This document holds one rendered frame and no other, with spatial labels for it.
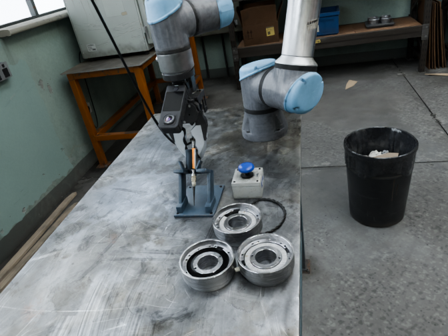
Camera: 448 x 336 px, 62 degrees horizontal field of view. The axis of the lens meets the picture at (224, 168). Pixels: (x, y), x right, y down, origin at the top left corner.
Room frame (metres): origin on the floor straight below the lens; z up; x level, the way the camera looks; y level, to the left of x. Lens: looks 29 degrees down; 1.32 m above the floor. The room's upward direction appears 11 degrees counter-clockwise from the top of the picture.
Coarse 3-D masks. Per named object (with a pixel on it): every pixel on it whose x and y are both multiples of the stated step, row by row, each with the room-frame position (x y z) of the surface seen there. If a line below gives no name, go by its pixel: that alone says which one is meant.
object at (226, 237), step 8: (224, 208) 0.68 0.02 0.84; (232, 208) 0.68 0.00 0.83; (240, 208) 0.68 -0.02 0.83; (248, 208) 0.67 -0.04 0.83; (256, 208) 0.65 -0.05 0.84; (216, 216) 0.66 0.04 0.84; (232, 216) 0.66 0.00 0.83; (240, 216) 0.65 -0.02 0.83; (248, 216) 0.65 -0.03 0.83; (256, 216) 0.64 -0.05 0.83; (216, 224) 0.64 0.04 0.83; (224, 224) 0.63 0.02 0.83; (232, 224) 0.65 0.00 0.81; (240, 224) 0.65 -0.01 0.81; (248, 224) 0.62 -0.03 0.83; (256, 224) 0.60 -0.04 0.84; (216, 232) 0.61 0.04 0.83; (224, 232) 0.59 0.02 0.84; (240, 232) 0.58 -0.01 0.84; (248, 232) 0.59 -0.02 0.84; (256, 232) 0.60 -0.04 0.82; (224, 240) 0.60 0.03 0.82; (232, 240) 0.59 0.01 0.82; (240, 240) 0.58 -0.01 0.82
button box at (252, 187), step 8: (256, 168) 0.82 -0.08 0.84; (240, 176) 0.79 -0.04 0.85; (248, 176) 0.78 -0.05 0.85; (256, 176) 0.78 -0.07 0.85; (232, 184) 0.76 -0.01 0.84; (240, 184) 0.76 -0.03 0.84; (248, 184) 0.75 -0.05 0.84; (256, 184) 0.75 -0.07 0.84; (240, 192) 0.76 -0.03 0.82; (248, 192) 0.75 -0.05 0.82; (256, 192) 0.75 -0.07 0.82
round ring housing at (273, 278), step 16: (256, 240) 0.57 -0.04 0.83; (272, 240) 0.56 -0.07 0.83; (288, 240) 0.54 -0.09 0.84; (240, 256) 0.53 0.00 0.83; (256, 256) 0.53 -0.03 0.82; (272, 256) 0.53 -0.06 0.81; (288, 256) 0.51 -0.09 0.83; (256, 272) 0.47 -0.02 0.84; (272, 272) 0.46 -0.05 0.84; (288, 272) 0.48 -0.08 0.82
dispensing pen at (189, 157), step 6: (192, 138) 0.82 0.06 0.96; (192, 144) 0.82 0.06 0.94; (186, 150) 0.80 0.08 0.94; (186, 156) 0.79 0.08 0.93; (192, 156) 0.79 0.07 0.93; (186, 162) 0.78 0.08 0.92; (192, 162) 0.78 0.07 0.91; (186, 168) 0.77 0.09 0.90; (192, 168) 0.77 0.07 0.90; (192, 174) 0.78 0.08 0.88; (192, 180) 0.77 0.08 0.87
